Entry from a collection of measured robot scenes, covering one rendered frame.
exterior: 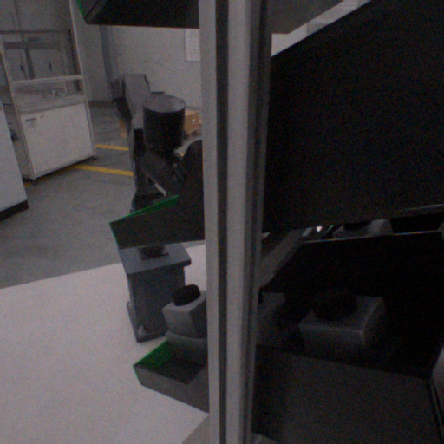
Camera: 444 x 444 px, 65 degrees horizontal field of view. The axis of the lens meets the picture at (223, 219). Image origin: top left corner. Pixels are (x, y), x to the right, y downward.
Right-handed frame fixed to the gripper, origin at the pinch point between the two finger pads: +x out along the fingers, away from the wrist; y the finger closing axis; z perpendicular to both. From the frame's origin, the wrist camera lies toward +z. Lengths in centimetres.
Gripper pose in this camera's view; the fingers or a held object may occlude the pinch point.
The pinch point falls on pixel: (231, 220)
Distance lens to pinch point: 46.7
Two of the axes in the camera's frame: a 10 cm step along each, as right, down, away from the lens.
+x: 6.8, 5.6, -4.7
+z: 1.7, -7.4, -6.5
